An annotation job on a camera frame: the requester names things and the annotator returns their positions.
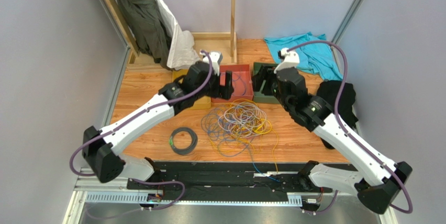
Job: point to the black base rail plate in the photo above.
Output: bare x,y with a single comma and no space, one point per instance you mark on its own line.
228,181

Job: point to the aluminium frame rail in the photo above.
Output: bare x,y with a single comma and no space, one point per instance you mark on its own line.
112,201

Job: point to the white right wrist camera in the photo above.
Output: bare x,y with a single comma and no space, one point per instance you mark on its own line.
289,59

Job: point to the cyan cloth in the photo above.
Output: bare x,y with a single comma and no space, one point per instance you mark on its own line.
314,58

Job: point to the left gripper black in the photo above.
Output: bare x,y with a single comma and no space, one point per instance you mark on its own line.
221,91

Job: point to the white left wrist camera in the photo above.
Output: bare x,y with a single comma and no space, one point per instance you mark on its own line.
213,57

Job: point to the white cloth hanging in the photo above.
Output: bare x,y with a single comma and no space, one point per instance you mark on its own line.
181,53

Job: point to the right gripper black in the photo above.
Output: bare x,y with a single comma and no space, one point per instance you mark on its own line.
268,81

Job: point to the olive green cloth hanging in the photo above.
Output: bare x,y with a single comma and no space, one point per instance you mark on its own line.
144,19

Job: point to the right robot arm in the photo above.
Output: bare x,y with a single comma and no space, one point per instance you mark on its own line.
376,181

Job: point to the yellow plastic bin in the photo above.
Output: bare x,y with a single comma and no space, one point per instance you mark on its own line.
202,103

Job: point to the green plastic bin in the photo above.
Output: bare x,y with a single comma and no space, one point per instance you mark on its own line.
259,96

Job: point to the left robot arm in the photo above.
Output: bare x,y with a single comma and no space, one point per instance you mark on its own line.
103,149

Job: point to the wooden frame stand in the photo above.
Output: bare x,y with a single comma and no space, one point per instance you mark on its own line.
225,42

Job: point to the red plastic bin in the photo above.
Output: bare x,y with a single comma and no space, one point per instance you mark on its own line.
241,82

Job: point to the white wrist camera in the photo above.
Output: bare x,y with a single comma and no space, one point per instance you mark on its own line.
289,59
213,57

